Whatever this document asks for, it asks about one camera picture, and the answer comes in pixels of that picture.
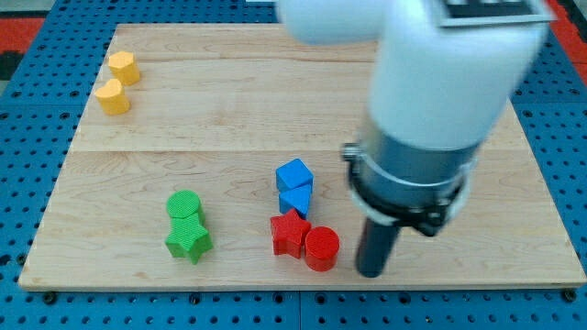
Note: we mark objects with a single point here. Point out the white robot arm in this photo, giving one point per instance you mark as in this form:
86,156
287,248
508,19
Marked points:
443,73

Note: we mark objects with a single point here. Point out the red star block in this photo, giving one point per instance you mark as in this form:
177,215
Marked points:
288,232

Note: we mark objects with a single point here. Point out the red circle block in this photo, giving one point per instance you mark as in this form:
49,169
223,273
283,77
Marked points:
321,248

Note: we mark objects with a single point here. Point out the green circle block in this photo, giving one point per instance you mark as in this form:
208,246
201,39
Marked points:
185,203

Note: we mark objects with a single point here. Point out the green star block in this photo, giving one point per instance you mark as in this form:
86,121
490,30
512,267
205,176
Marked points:
188,238

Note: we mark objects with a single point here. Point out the blue cube block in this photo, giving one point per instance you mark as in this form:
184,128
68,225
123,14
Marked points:
293,174

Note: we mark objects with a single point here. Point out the blue triangle block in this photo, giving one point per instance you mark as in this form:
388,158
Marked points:
298,199

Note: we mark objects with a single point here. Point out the wooden board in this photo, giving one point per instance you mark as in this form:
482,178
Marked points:
217,109

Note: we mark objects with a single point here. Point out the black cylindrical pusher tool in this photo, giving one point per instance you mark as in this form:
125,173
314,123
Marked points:
375,246

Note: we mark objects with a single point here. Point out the yellow heart block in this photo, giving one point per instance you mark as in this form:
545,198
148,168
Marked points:
112,98

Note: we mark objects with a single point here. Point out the yellow hexagon block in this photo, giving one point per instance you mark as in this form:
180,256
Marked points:
123,66

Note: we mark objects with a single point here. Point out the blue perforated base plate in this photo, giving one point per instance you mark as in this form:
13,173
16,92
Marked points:
40,110

